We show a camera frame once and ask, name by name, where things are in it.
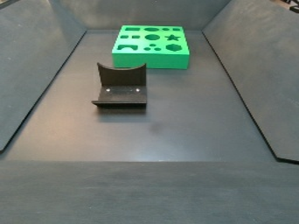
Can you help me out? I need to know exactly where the black curved holder stand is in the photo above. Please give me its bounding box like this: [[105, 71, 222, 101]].
[[93, 63, 147, 107]]

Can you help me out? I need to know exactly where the green shape sorter block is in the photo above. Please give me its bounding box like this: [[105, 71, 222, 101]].
[[113, 25, 191, 69]]

